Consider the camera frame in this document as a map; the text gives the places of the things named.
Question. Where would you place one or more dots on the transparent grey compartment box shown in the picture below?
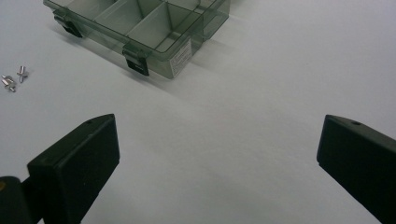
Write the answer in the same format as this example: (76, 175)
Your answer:
(155, 31)

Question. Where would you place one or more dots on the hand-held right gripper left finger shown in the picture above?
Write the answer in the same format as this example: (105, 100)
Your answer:
(77, 161)

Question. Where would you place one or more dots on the small silver metal peg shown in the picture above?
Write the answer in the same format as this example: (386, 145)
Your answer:
(7, 77)
(9, 86)
(21, 73)

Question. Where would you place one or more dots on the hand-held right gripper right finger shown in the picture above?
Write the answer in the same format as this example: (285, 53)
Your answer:
(361, 155)

